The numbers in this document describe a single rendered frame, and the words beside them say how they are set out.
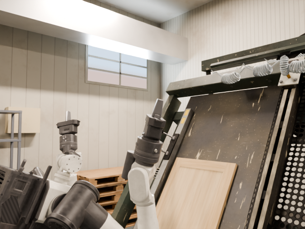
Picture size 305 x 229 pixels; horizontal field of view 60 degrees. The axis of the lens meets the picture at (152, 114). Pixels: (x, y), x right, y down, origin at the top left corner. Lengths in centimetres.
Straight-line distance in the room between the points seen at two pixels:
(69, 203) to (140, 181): 22
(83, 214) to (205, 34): 498
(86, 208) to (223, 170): 87
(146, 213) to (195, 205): 63
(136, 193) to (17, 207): 37
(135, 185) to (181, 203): 73
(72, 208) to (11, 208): 21
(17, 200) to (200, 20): 519
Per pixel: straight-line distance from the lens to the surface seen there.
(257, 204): 130
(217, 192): 148
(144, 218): 93
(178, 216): 156
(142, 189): 88
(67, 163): 104
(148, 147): 86
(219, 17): 546
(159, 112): 88
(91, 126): 506
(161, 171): 176
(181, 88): 206
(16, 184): 95
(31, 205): 97
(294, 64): 153
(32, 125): 448
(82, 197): 86
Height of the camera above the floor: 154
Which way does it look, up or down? 4 degrees up
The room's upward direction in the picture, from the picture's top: straight up
